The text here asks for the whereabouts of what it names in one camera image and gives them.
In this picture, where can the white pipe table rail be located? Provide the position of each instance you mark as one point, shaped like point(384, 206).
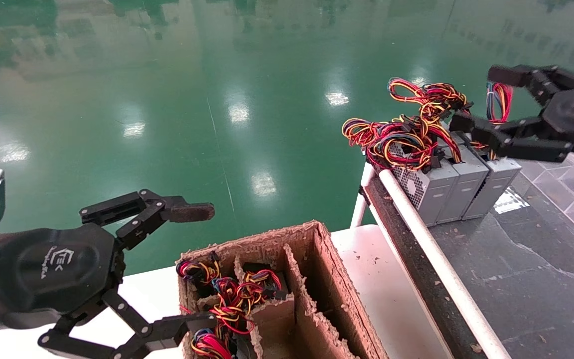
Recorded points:
point(441, 269)

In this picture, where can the plain grey power supply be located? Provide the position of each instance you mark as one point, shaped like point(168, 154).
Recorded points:
point(466, 192)
point(494, 189)

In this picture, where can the white pipe frame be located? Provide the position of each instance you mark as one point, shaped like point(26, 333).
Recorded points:
point(416, 279)

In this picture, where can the white pipe table leg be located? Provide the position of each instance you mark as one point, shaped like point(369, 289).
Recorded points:
point(361, 199)

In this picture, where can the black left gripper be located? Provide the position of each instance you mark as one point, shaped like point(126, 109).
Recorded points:
point(53, 274)

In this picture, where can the grey power supply mesh side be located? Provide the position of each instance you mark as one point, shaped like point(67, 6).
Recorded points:
point(431, 194)

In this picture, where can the worn divided cardboard box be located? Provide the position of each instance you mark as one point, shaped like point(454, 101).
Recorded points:
point(317, 299)

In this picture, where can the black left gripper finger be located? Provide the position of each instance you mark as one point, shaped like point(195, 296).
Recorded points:
point(192, 212)

